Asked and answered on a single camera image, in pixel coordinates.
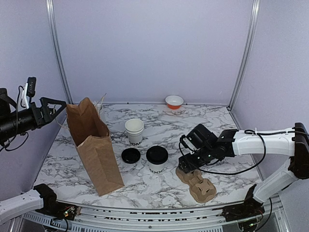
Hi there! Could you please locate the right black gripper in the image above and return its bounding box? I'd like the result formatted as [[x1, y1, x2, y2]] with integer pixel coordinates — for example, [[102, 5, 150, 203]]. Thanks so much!
[[178, 146, 215, 174]]

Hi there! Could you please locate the brown cardboard cup carrier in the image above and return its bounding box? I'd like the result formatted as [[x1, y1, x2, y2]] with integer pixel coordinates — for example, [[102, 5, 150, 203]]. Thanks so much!
[[176, 167, 217, 203]]

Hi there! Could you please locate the single white paper cup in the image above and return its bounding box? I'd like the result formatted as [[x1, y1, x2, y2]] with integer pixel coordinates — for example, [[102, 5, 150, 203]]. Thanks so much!
[[148, 162, 166, 174]]

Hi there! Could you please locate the black plastic cup lid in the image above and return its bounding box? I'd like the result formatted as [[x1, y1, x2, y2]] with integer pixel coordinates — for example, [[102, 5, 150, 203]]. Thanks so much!
[[121, 148, 140, 164]]

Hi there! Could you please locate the brown paper bag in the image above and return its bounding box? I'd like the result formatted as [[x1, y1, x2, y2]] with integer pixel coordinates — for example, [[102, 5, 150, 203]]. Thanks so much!
[[66, 97, 124, 196]]

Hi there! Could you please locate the stack of white paper cups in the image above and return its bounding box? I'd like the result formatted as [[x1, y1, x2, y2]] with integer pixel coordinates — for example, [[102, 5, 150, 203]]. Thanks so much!
[[125, 118, 144, 146]]

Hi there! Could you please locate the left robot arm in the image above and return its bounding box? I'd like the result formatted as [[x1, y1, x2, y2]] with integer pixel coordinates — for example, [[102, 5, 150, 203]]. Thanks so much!
[[0, 121, 61, 224]]

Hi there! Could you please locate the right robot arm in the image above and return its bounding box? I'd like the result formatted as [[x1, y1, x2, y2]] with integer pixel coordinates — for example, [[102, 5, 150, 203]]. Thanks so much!
[[176, 122, 309, 221]]

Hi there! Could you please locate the white canister with stirrers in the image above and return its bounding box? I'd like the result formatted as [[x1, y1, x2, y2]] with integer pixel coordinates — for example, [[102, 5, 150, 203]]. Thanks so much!
[[95, 103, 103, 112]]

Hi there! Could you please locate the orange bowl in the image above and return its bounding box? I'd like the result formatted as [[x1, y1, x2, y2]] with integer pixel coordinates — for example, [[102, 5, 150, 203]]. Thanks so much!
[[165, 95, 183, 110]]

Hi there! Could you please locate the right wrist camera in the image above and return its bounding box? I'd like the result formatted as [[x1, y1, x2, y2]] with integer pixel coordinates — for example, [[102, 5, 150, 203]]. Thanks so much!
[[180, 124, 218, 154]]

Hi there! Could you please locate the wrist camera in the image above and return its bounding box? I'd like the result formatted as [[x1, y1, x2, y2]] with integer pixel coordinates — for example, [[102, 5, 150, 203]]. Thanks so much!
[[180, 124, 218, 154], [20, 77, 36, 109]]

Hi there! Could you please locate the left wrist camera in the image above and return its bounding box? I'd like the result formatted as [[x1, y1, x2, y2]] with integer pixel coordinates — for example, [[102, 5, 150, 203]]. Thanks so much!
[[20, 77, 36, 109]]

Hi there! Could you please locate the aluminium front rail base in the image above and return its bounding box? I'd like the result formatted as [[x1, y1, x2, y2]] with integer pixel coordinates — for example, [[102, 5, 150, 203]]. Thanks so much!
[[8, 196, 291, 232]]

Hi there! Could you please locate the left aluminium frame post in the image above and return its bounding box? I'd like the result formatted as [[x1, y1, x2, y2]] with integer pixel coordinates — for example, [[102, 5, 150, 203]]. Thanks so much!
[[46, 0, 73, 104]]

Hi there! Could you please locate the aluminium frame post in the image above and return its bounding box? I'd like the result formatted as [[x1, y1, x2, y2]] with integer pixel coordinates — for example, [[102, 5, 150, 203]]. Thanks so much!
[[227, 0, 261, 111], [46, 0, 73, 104]]

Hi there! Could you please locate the right aluminium frame post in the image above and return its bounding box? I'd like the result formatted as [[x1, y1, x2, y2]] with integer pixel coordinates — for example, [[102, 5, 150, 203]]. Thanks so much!
[[227, 0, 261, 111]]

